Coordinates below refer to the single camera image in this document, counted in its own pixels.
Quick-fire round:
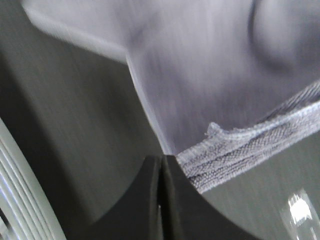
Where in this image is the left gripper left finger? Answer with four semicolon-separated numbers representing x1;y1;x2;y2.
73;155;162;240

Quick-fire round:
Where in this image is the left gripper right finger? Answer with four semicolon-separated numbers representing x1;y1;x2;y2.
159;155;256;240

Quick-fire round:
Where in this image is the grey microfibre towel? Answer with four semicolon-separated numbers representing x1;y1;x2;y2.
22;0;320;193

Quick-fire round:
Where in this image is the grey perforated laundry basket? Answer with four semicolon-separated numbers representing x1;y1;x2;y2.
0;122;66;240

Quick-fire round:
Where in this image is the middle clear tape strip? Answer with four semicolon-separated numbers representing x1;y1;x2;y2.
280;188;320;240

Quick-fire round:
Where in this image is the black table mat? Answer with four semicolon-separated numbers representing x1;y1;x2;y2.
0;0;320;240

